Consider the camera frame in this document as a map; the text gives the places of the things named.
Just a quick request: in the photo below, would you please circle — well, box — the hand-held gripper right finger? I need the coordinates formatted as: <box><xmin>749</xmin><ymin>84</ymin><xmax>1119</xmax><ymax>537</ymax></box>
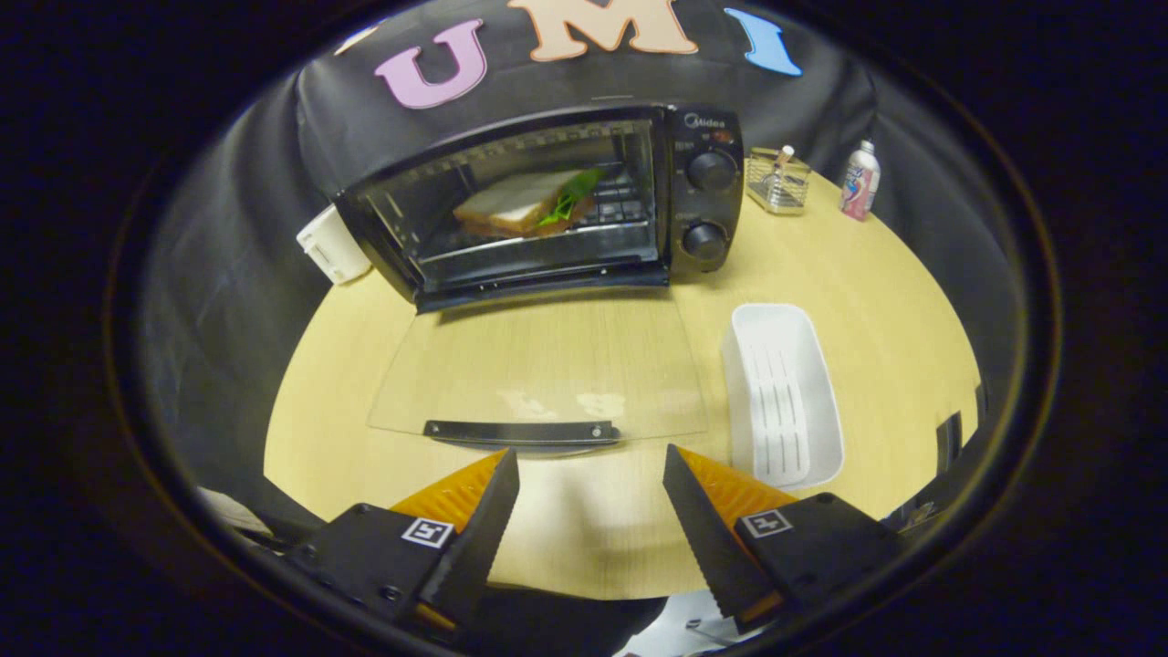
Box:
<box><xmin>662</xmin><ymin>443</ymin><xmax>906</xmax><ymax>636</ymax></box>

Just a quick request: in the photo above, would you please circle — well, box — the lettuce sandwich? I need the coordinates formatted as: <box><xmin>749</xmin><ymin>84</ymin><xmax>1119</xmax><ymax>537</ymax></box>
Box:
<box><xmin>453</xmin><ymin>166</ymin><xmax>608</xmax><ymax>240</ymax></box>

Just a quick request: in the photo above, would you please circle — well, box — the white plastic tray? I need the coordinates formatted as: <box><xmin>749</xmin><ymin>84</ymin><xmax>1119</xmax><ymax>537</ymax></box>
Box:
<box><xmin>721</xmin><ymin>303</ymin><xmax>845</xmax><ymax>491</ymax></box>

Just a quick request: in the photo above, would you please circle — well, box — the small white appliance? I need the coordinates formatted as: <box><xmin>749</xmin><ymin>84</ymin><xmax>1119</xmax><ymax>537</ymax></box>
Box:
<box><xmin>296</xmin><ymin>204</ymin><xmax>373</xmax><ymax>286</ymax></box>

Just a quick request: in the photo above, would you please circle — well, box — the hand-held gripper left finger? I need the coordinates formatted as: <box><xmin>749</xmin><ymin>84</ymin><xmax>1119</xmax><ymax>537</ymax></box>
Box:
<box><xmin>288</xmin><ymin>447</ymin><xmax>521</xmax><ymax>645</ymax></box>

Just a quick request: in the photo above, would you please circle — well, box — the glass holder with metal rack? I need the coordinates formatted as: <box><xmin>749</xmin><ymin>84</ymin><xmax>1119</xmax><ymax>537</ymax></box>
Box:
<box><xmin>746</xmin><ymin>144</ymin><xmax>812</xmax><ymax>216</ymax></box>

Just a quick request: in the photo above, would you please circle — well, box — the pink and white bottle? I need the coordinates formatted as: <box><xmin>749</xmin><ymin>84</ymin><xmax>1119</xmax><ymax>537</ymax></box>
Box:
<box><xmin>839</xmin><ymin>140</ymin><xmax>881</xmax><ymax>223</ymax></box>

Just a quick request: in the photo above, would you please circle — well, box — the person's dark clothing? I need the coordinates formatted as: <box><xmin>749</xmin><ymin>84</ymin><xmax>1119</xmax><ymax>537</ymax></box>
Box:
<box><xmin>456</xmin><ymin>584</ymin><xmax>672</xmax><ymax>657</ymax></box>

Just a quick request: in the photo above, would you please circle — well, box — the black toaster oven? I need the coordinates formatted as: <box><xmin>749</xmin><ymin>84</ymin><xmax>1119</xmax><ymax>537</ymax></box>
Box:
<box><xmin>334</xmin><ymin>102</ymin><xmax>746</xmax><ymax>450</ymax></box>

